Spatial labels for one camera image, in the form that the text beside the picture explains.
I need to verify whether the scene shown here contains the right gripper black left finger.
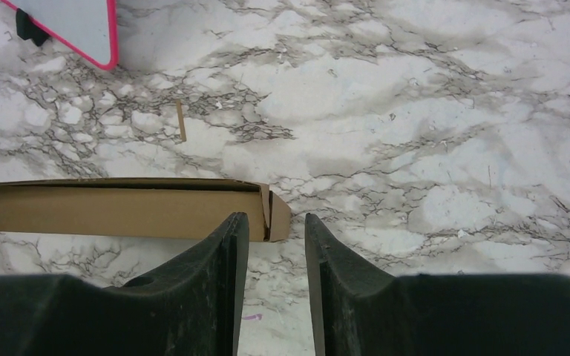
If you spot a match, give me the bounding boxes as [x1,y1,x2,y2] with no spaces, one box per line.
[0,213,249,355]

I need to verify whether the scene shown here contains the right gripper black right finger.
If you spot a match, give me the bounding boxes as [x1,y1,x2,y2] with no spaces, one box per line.
[304,214,570,355]

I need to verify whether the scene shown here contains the brown cardboard box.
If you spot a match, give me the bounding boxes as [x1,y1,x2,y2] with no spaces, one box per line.
[0,177,291,242]

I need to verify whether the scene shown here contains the small cardboard scrap strip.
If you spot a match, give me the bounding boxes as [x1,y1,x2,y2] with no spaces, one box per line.
[175,99,187,142]

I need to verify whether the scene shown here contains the pink framed whiteboard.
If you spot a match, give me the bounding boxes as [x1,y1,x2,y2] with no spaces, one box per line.
[5,0,119,70]

